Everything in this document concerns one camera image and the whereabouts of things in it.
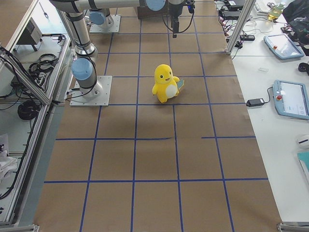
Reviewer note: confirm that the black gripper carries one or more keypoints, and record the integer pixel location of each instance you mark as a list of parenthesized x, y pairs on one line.
[(174, 10)]

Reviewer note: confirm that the yellow plush dinosaur toy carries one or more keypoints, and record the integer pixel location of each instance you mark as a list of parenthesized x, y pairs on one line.
[(166, 85)]

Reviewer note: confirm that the small black device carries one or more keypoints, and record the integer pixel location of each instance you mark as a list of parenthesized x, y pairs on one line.
[(247, 37)]

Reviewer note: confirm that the yellow liquid bottle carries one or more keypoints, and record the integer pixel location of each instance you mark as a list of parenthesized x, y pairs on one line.
[(275, 11)]

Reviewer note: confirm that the upper teach pendant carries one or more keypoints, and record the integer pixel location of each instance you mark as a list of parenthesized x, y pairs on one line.
[(283, 47)]

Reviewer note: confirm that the teach pendant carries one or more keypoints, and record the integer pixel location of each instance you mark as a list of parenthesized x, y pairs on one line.
[(283, 47), (291, 99)]

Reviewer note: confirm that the black power adapter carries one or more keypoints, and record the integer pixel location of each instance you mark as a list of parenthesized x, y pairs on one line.
[(255, 102)]

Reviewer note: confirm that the lower teach pendant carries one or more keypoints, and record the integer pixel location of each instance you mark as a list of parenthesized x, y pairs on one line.
[(291, 99)]

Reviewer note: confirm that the grey metal box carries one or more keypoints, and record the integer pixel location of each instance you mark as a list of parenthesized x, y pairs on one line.
[(31, 35)]

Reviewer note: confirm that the white round device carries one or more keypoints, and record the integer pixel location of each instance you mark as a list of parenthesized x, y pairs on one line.
[(303, 140)]

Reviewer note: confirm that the teal notebook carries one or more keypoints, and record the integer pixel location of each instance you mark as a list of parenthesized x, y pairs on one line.
[(303, 158)]

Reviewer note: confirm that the aluminium frame post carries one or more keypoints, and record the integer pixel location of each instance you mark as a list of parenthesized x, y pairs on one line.
[(247, 8)]

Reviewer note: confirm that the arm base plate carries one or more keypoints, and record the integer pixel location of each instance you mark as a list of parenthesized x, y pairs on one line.
[(98, 96), (95, 29)]

